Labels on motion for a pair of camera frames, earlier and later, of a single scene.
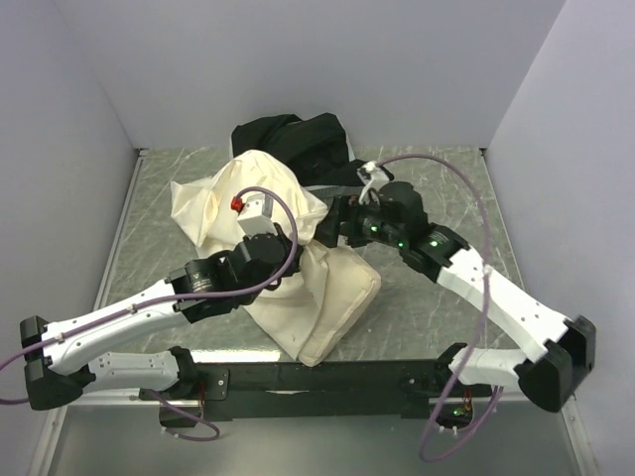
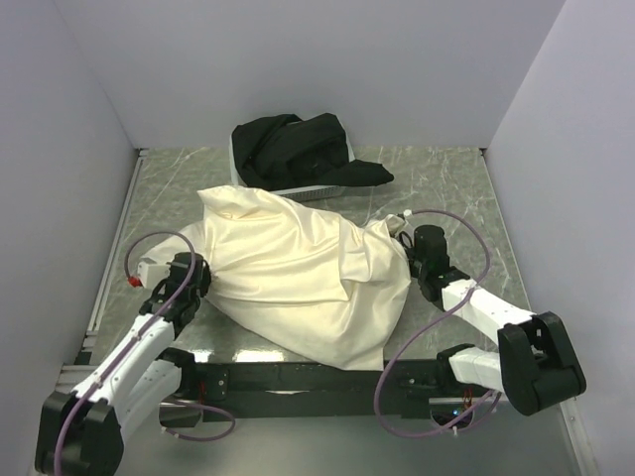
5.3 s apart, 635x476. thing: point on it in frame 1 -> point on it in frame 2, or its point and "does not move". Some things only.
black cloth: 315,148 does not move
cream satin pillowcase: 278,321 -> 297,285
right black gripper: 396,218 -> 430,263
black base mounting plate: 372,389 does not move
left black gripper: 289,244 -> 204,285
